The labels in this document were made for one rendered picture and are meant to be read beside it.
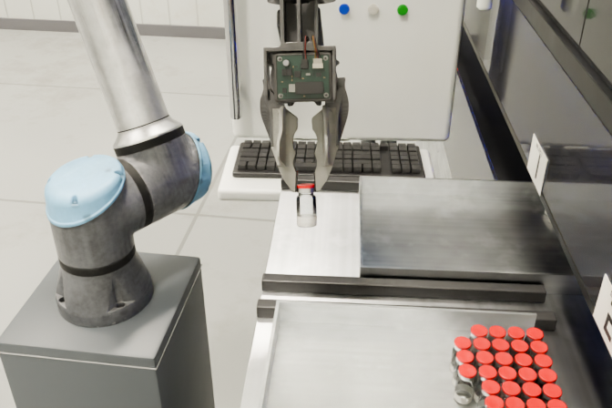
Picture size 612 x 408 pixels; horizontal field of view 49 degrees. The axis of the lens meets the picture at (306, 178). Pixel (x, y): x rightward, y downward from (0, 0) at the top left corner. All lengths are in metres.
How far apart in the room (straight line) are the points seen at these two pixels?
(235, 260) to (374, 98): 1.17
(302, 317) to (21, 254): 1.91
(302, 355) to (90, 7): 0.59
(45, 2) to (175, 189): 4.16
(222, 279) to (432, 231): 1.40
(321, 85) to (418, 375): 0.40
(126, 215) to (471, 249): 0.53
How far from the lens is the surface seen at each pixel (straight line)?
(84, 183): 1.01
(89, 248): 1.03
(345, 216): 1.13
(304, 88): 0.65
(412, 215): 1.14
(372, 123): 1.52
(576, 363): 0.94
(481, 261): 1.06
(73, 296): 1.09
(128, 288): 1.08
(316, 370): 0.86
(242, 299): 2.32
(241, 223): 2.69
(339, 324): 0.92
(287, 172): 0.72
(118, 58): 1.06
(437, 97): 1.51
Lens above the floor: 1.51
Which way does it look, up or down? 30 degrees down
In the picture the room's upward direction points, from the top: straight up
